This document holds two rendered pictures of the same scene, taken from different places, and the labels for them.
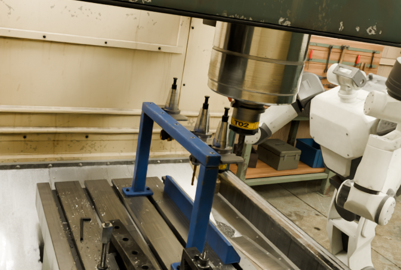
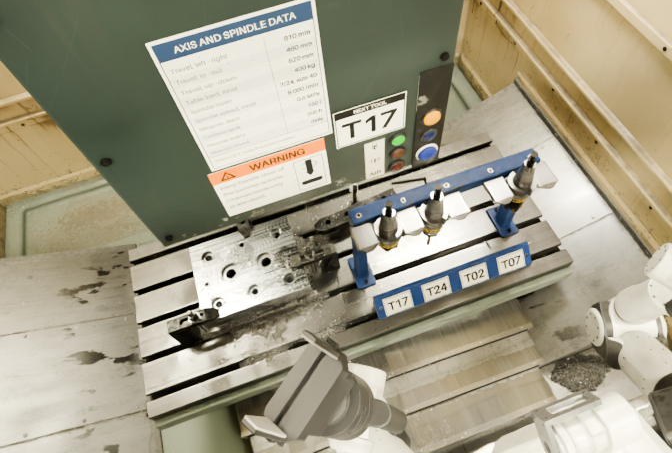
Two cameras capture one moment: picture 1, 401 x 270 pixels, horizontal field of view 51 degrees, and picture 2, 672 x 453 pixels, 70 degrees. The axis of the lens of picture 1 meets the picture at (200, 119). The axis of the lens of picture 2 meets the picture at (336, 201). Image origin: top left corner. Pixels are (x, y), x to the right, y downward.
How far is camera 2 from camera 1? 136 cm
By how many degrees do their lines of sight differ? 86
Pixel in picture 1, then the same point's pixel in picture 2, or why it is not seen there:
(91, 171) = (575, 177)
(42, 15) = not seen: outside the picture
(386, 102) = not seen: hidden behind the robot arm
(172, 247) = (393, 256)
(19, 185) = (516, 125)
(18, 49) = not seen: outside the picture
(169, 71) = not seen: outside the picture
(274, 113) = (639, 357)
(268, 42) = not seen: hidden behind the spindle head
